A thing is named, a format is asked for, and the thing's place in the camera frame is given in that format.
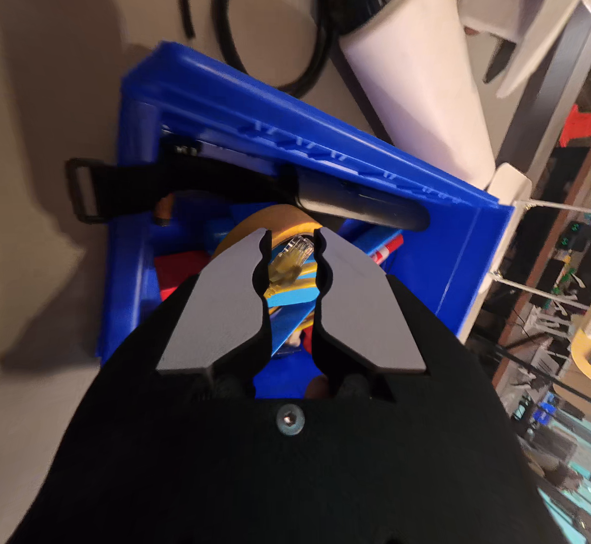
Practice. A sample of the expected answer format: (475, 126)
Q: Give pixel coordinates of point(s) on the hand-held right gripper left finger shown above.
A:
(217, 317)

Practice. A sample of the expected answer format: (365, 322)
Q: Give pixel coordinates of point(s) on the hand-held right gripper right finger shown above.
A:
(364, 322)

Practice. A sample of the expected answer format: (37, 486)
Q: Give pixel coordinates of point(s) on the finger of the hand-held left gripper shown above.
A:
(494, 3)
(554, 12)

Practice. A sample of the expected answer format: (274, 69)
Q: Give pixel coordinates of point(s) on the white bottle with black lid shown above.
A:
(415, 91)

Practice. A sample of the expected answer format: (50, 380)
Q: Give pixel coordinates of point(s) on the blue plastic bin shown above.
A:
(231, 91)

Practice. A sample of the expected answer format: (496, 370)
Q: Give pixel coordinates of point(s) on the red block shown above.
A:
(178, 271)

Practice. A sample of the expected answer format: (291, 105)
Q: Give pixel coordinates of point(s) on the red marker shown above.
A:
(387, 250)

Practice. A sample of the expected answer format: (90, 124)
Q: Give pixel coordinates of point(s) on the yellow tape roll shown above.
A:
(277, 218)

